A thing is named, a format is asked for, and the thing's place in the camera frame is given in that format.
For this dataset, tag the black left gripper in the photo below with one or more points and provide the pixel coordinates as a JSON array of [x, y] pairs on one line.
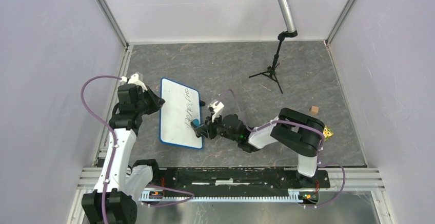
[[156, 102]]

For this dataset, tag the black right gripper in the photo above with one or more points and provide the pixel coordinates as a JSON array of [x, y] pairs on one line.
[[207, 128]]

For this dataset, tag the blue whiteboard eraser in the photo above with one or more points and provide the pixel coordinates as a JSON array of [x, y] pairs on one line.
[[195, 123]]

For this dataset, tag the blue framed whiteboard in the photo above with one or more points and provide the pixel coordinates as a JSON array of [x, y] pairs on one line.
[[181, 107]]

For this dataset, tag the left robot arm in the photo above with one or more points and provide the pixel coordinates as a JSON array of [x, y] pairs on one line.
[[114, 198]]

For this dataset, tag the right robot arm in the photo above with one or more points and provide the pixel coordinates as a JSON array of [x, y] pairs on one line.
[[301, 133]]

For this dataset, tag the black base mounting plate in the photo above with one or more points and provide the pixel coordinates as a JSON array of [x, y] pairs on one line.
[[233, 191]]

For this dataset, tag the black tripod stand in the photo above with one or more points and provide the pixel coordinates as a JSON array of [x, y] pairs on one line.
[[271, 70]]

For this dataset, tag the small wooden cube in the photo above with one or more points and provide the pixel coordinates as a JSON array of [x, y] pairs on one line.
[[314, 110]]

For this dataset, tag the yellow toy block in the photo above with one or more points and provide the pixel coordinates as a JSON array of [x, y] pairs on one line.
[[327, 133]]

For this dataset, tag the silver pole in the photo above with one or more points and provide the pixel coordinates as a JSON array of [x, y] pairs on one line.
[[287, 16]]

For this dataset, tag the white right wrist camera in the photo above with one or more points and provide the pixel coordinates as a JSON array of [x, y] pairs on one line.
[[216, 107]]

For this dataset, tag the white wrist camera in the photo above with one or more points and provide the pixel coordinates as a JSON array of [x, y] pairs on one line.
[[216, 107], [134, 79]]

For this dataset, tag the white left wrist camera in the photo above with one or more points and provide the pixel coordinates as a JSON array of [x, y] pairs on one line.
[[134, 79]]

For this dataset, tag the slotted cable duct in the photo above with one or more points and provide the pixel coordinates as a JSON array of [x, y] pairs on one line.
[[290, 196]]

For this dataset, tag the aluminium frame rail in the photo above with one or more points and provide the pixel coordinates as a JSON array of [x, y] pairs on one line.
[[329, 178]]

